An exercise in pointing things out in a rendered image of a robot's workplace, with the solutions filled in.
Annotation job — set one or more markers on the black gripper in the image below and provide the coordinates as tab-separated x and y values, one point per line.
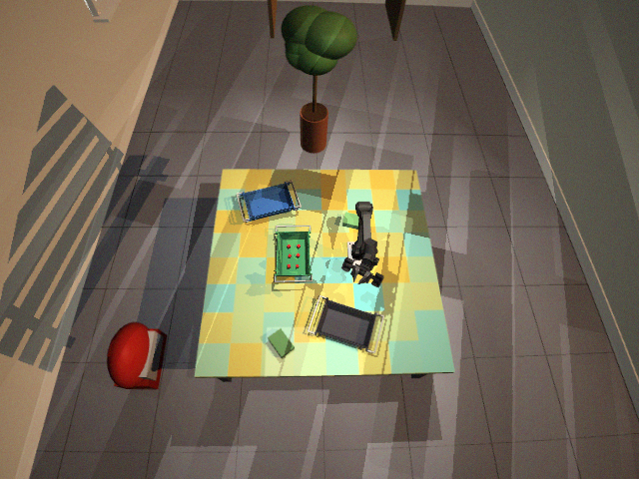
363	270

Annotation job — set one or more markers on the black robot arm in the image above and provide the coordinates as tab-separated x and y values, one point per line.
365	247

